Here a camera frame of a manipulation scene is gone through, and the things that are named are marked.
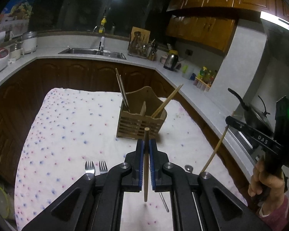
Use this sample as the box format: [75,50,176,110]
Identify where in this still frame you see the metal chopstick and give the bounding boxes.
[119,75,129,111]
[159,192,169,213]

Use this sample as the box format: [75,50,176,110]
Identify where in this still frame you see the person's right hand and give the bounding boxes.
[248,157,285,216]

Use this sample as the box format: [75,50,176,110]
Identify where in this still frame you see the metal fork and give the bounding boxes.
[98,161,108,175]
[85,161,95,175]

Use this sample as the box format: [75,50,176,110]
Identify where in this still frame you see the metal spoon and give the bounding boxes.
[185,164,194,174]

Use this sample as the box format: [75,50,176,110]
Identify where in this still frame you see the white dotted table cloth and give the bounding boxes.
[14,87,248,231]

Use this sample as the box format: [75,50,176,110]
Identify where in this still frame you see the spice jar rack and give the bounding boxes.
[193,77,210,92]

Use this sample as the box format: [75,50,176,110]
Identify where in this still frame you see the wooden utensil holder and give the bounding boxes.
[116,86,167,139]

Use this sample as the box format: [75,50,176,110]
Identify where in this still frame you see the green oil bottle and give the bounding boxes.
[198,66,207,80]

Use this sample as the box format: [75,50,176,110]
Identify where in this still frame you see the white plastic cup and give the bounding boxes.
[182,65,190,79]

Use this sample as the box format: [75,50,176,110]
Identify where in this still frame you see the lower wooden cabinets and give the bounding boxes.
[0,58,254,198]

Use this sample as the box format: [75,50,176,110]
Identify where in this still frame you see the wooden cabinets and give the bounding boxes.
[166,0,289,53]
[0,58,254,198]

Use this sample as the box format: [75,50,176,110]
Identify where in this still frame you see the stainless electric kettle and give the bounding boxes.
[163,50,178,71]

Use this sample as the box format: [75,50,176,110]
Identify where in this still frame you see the stainless steel sink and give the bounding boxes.
[59,48,126,60]

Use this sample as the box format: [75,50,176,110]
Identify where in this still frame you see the upper wooden cabinets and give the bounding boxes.
[166,0,289,53]

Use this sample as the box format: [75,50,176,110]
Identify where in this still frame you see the white faucet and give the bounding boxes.
[93,24,105,52]

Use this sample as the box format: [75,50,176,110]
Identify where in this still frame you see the dish drying rack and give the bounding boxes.
[128,39,158,61]

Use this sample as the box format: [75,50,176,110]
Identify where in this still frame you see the small white pot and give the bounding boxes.
[10,42,24,60]

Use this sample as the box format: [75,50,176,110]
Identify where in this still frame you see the wooden cutting board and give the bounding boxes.
[129,27,151,44]

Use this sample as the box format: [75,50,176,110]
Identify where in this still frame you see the silver rice cooker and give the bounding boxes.
[22,31,37,54]

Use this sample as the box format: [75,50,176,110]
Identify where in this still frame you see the yellow dish soap bottle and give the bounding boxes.
[98,16,106,34]

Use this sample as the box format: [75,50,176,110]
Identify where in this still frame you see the wall power socket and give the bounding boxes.
[185,49,193,56]

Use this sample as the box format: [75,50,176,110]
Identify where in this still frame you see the fruit beach wall poster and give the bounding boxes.
[0,0,33,44]

